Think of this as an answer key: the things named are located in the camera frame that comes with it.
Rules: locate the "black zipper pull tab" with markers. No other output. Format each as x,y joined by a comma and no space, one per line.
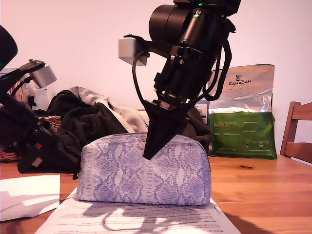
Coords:
75,175

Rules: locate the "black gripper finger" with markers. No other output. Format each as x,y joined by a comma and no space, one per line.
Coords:
48,158
158,129
181,119

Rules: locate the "black jacket grey lining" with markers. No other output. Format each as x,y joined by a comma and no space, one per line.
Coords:
97,122

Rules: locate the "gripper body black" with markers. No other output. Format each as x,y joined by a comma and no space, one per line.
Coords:
182,78

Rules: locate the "purple lace zip bag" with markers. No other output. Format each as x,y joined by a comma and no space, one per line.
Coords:
146,180

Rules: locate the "blank white envelope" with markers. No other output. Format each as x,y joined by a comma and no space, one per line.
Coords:
26,195

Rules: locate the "green silver pet food bag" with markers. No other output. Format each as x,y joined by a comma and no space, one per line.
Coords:
243,126

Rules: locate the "wicker basket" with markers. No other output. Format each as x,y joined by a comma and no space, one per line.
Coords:
52,122

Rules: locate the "wooden chair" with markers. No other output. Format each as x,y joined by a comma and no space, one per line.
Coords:
296,114

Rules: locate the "printed white paper sheet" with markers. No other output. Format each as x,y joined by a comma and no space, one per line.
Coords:
146,219

